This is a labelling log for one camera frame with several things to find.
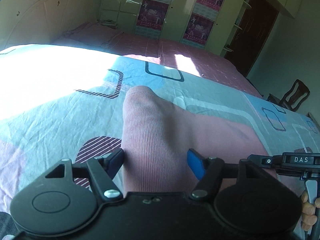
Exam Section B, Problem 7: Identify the pink knit sweater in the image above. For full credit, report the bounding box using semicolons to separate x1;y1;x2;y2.
121;85;301;198

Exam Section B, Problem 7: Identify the lower right magenta poster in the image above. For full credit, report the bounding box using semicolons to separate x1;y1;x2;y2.
181;13;214;48

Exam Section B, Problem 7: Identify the corner shelf unit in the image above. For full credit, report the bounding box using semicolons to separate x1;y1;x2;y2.
220;0;252;57

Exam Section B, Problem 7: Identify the right hand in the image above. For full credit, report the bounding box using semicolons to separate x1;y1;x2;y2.
301;191;319;231

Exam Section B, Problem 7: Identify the pale green wardrobe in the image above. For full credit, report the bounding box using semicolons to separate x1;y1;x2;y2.
99;0;244;55

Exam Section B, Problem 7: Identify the cream arched headboard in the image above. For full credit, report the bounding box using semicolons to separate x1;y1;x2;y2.
1;0;95;49

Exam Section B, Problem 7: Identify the pink plaid far bedsheet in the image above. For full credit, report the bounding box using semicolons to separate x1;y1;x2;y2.
53;23;261;98

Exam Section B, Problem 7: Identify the lower left magenta poster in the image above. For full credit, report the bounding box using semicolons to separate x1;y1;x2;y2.
136;0;169;31

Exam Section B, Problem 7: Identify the dark brown door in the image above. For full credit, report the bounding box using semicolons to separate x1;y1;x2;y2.
225;0;278;76

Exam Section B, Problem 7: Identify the light blue patterned bedsheet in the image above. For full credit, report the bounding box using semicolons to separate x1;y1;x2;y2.
1;45;319;215

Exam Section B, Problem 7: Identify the stack of items by headboard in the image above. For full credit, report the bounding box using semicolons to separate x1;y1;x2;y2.
98;19;118;29

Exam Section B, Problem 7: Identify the dark wooden chair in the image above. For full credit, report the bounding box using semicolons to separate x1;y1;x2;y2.
267;79;310;112

